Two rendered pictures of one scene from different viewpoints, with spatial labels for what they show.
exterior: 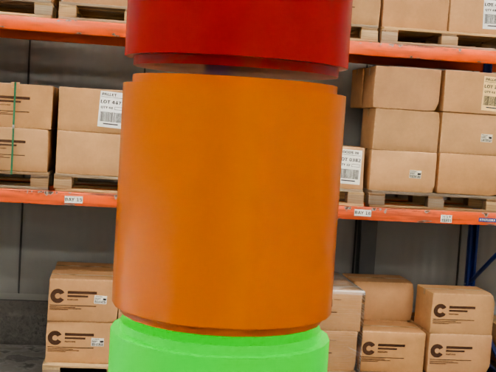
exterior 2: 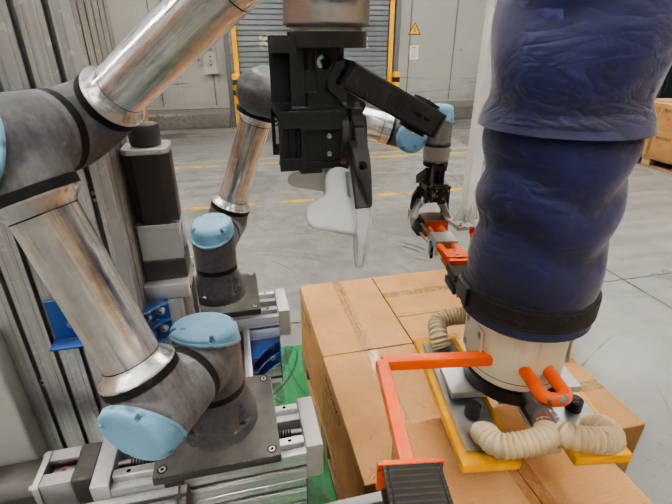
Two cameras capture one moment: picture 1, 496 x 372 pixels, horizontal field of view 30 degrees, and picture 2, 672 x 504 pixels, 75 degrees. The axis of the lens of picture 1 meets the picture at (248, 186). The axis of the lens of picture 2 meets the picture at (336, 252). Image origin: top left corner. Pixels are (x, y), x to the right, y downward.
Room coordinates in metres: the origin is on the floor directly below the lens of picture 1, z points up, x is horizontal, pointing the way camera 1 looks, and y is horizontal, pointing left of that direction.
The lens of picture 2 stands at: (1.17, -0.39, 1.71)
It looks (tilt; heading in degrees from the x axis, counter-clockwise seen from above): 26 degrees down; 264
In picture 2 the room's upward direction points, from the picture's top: straight up
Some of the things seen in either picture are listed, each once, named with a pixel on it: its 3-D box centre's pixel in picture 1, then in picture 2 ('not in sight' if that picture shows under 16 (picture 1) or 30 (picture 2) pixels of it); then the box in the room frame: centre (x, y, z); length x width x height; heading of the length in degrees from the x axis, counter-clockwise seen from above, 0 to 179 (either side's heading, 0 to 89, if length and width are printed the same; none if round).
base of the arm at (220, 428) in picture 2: not in sight; (215, 399); (1.34, -1.05, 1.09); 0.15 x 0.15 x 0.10
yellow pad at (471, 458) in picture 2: not in sight; (459, 387); (0.87, -1.03, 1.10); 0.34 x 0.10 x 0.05; 88
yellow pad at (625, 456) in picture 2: not in sight; (553, 382); (0.68, -1.02, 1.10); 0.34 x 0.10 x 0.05; 88
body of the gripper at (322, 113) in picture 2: not in sight; (319, 103); (1.14, -0.82, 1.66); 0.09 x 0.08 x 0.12; 7
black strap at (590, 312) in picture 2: not in sight; (525, 288); (0.77, -1.02, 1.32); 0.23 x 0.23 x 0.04
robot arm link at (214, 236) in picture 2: not in sight; (214, 241); (1.40, -1.55, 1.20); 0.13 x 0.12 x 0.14; 84
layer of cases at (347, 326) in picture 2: not in sight; (430, 375); (0.59, -1.90, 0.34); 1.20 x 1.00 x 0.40; 98
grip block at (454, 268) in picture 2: not in sight; (469, 277); (0.76, -1.27, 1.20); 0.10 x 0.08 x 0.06; 178
